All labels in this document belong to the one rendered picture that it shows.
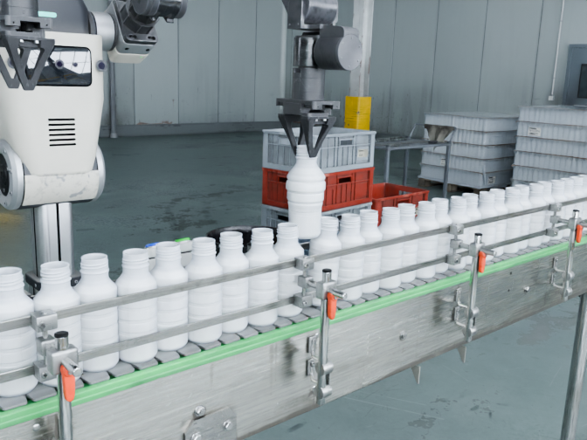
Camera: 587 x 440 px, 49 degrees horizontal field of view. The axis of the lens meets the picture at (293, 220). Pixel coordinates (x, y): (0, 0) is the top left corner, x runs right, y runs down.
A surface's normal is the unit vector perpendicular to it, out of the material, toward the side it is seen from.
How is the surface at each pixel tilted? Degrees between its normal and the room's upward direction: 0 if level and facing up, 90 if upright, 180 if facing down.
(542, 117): 90
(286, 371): 90
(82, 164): 90
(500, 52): 90
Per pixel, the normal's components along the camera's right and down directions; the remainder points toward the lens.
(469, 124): -0.77, 0.13
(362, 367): 0.66, 0.18
